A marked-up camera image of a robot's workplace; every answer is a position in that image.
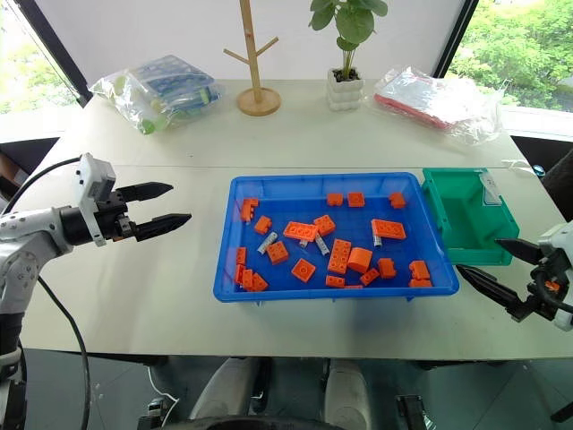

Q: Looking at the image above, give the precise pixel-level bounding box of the dark chair back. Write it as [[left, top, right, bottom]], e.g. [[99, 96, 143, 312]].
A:
[[541, 147, 573, 217]]

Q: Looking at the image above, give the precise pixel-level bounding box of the green plastic bin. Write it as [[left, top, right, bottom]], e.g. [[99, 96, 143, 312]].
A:
[[421, 167, 521, 267]]

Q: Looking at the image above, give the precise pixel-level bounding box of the dark furniture piece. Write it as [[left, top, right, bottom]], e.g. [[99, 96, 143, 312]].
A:
[[0, 137, 61, 203]]

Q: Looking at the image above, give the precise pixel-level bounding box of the wooden mug tree stand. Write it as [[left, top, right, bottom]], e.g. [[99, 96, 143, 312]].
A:
[[223, 0, 283, 117]]

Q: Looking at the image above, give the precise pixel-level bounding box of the curved orange toy block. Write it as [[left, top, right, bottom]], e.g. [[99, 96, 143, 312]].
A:
[[346, 245, 374, 275]]

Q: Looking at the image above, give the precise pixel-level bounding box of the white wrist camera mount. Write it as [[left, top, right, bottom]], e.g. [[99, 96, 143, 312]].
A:
[[73, 152, 118, 248], [536, 221, 573, 333]]

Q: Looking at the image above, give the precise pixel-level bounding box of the white rounded robot leg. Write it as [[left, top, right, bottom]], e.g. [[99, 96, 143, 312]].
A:
[[187, 357, 264, 423], [323, 357, 373, 430]]

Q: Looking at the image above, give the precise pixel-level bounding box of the plastic bag with blue items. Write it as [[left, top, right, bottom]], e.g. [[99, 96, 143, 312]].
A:
[[89, 54, 225, 136]]

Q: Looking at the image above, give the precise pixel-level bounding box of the long orange toy brick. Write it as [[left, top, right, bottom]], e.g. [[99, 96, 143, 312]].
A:
[[327, 237, 354, 275], [282, 220, 321, 241], [370, 219, 407, 240]]

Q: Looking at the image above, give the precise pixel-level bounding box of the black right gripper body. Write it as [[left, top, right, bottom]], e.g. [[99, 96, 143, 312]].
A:
[[510, 251, 573, 322]]

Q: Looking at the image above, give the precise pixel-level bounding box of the green potted plant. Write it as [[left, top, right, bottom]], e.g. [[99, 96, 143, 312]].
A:
[[308, 0, 390, 82]]

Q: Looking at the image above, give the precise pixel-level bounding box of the plastic bag with red items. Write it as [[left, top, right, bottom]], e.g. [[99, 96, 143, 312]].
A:
[[372, 65, 506, 147]]

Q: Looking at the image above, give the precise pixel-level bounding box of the black window frame bar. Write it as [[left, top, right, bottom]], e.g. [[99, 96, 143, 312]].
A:
[[431, 0, 481, 80], [12, 0, 94, 109]]

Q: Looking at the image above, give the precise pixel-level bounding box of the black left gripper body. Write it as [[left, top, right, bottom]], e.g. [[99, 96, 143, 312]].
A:
[[94, 187, 139, 244]]

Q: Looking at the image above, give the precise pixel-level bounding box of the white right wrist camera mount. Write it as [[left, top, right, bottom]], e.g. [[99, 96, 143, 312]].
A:
[[536, 221, 573, 333]]

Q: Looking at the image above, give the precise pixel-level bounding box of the white label card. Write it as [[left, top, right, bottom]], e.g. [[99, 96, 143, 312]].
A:
[[480, 174, 503, 208]]

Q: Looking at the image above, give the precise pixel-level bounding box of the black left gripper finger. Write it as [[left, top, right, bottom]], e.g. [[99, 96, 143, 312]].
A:
[[133, 213, 193, 244], [118, 181, 175, 204]]

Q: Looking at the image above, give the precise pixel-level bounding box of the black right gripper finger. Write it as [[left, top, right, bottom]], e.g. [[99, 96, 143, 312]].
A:
[[493, 237, 545, 271], [456, 263, 524, 320]]

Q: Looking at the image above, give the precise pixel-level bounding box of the blue plastic bin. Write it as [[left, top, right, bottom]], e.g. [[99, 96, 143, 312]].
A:
[[210, 171, 462, 305]]

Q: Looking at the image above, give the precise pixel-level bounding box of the thin white cable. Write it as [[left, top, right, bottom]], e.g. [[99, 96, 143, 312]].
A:
[[146, 357, 181, 405]]

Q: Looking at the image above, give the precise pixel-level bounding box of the black hanging cable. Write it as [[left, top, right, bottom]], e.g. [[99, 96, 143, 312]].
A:
[[37, 276, 92, 430]]

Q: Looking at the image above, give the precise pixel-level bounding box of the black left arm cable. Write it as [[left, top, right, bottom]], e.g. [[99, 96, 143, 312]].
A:
[[0, 156, 84, 217]]

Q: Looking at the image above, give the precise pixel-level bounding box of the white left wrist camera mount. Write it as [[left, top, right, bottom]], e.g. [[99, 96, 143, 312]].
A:
[[73, 152, 118, 248]]

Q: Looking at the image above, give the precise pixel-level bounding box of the white plant pot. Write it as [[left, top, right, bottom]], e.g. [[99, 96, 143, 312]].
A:
[[325, 66, 364, 113]]

